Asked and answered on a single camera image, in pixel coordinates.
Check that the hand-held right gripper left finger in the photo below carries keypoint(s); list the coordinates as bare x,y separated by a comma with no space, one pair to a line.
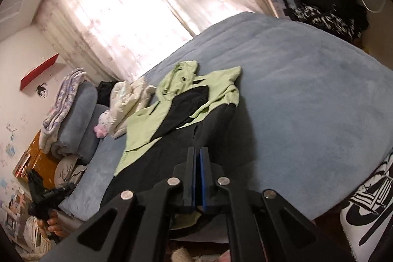
192,176

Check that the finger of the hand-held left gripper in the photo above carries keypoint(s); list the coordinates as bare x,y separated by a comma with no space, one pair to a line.
66,187

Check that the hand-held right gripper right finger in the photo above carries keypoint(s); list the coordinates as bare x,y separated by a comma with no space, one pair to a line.
203,176

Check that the green and black hooded jacket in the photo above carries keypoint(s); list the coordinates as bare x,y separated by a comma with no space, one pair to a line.
138,127

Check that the person's left hand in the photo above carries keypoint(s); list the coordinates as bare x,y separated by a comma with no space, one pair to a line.
55,225

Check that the beige pillow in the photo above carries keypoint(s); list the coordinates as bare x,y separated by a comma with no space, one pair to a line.
66,170

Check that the orange wooden nightstand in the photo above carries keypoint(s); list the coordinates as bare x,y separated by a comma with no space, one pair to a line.
46,163

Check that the grey-blue folded blanket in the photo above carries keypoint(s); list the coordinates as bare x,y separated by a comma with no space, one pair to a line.
76,114
90,139

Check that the white and pink cat plush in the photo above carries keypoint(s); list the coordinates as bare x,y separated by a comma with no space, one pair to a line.
103,124

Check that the person's cream knit sweater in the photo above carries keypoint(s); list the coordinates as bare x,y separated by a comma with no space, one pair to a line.
182,256

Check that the purple floral quilt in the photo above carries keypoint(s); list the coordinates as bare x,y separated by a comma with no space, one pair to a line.
61,102

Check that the white puffer jacket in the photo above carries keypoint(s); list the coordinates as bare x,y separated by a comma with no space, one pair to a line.
129,99

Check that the blue fleece bed blanket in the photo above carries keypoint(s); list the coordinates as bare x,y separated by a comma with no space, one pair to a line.
307,96

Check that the black and white printed cloth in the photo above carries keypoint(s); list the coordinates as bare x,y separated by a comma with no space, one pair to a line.
365,206

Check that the sheer floral curtain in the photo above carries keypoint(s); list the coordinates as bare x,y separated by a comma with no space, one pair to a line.
138,4

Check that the white cardboard box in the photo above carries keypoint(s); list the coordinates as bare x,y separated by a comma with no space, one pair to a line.
278,2

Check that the blue wall sticker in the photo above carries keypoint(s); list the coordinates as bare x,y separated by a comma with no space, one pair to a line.
10,151

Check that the face wall sticker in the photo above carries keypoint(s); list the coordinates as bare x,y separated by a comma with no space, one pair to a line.
43,92

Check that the red wall shelf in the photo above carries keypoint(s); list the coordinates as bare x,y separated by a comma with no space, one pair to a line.
38,73

